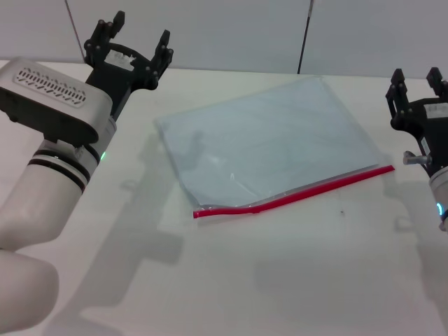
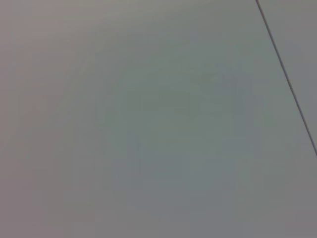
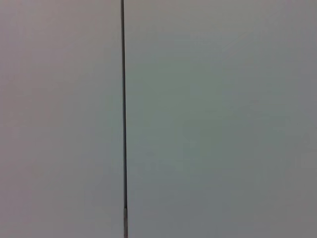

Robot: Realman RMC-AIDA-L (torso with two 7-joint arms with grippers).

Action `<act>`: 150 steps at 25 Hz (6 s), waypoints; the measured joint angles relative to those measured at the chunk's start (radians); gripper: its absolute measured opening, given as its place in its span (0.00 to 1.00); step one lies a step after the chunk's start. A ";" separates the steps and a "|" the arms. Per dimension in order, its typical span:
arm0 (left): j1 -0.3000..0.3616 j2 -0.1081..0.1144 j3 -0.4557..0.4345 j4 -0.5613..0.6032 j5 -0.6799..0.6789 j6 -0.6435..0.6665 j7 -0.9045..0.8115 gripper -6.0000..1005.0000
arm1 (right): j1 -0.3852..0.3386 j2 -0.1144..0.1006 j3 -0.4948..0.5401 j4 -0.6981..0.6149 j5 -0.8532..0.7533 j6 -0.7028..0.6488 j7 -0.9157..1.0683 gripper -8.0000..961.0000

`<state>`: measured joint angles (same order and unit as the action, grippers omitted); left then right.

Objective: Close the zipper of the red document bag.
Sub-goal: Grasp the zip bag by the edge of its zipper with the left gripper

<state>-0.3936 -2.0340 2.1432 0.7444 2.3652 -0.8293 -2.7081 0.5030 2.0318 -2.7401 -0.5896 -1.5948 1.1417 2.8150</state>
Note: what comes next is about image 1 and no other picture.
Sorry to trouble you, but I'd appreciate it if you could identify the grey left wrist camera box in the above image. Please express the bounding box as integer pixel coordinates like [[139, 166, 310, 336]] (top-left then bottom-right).
[[0, 57, 113, 145]]

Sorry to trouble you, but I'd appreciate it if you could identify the clear document bag red zipper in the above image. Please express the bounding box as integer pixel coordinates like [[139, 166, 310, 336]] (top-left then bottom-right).
[[153, 74, 396, 220]]

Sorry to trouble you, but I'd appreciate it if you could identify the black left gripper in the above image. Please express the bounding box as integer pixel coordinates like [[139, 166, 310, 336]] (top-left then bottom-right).
[[83, 10, 175, 117]]

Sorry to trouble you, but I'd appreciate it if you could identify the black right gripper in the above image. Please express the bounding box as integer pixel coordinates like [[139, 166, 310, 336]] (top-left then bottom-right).
[[384, 66, 448, 176]]

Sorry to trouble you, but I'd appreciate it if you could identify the silver cable connector plug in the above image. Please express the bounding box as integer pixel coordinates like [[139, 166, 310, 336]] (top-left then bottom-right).
[[403, 150, 431, 165]]

